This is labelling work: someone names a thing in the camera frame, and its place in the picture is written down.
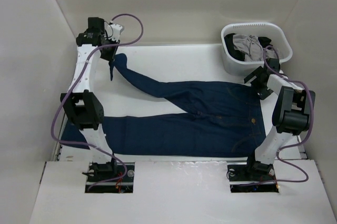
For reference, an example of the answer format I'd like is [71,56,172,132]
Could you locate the dark blue denim trousers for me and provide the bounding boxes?
[61,53,265,158]

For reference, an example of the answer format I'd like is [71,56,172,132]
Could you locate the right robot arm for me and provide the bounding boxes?
[244,59,316,183]

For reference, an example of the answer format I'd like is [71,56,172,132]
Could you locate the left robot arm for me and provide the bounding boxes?
[60,17,124,183]

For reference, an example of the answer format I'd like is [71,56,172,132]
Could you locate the white plastic laundry basket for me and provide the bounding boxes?
[221,22,293,77]

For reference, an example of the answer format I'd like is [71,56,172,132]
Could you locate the grey garment in basket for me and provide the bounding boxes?
[228,34,281,62]

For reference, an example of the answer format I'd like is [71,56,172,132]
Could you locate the black garment in basket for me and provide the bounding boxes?
[224,33,272,62]

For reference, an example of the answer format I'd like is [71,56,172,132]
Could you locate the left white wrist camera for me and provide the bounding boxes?
[107,22,124,42]

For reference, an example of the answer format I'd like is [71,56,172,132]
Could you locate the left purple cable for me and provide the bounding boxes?
[50,13,144,192]

